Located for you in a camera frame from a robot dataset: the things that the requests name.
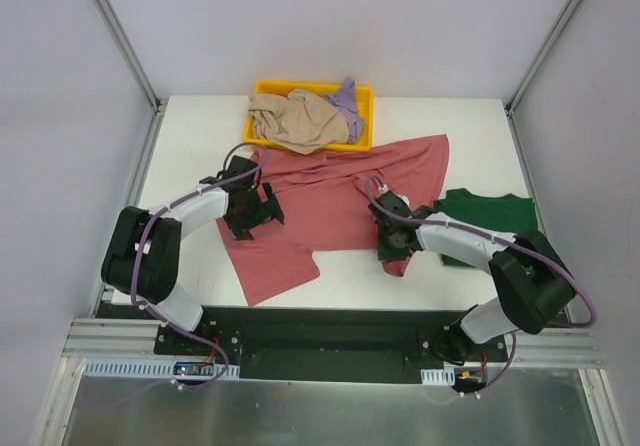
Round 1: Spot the yellow plastic bin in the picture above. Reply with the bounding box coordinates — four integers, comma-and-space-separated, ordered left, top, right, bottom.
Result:
243, 80, 374, 152

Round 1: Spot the left white cable duct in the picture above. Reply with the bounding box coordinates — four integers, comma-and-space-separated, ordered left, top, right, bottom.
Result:
85, 359, 240, 382

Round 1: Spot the white cable duct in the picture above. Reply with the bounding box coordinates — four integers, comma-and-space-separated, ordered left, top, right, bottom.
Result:
85, 359, 240, 382
420, 368, 456, 387

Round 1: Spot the right aluminium frame post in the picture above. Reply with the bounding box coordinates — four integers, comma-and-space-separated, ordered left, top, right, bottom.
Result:
504, 0, 606, 115

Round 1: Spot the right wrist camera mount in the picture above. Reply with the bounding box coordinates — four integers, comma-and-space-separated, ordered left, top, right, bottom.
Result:
373, 176, 410, 207

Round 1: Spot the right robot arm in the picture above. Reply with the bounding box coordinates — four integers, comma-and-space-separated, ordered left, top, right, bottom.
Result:
369, 191, 576, 365

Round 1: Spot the right white cable duct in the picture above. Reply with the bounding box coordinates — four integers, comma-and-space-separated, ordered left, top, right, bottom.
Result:
420, 368, 456, 387

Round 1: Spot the pink t shirt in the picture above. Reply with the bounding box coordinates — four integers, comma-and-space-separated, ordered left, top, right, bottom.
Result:
217, 135, 449, 306

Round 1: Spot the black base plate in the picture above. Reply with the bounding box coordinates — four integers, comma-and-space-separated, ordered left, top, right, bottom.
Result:
153, 307, 514, 388

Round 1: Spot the left aluminium frame post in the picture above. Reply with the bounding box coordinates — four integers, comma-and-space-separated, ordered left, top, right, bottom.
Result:
74, 0, 169, 112

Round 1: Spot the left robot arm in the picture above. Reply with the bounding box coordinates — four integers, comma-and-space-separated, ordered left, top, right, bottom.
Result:
101, 155, 284, 355

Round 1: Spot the purple t shirt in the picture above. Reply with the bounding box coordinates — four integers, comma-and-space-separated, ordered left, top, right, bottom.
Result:
322, 77, 364, 144

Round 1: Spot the aluminium frame post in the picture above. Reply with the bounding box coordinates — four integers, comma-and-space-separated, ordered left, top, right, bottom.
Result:
504, 0, 606, 115
74, 0, 169, 112

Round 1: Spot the green t shirt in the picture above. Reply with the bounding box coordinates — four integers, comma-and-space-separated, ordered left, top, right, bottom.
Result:
432, 188, 539, 270

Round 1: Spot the beige t shirt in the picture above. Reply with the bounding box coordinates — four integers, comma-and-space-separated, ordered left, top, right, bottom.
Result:
248, 89, 349, 155

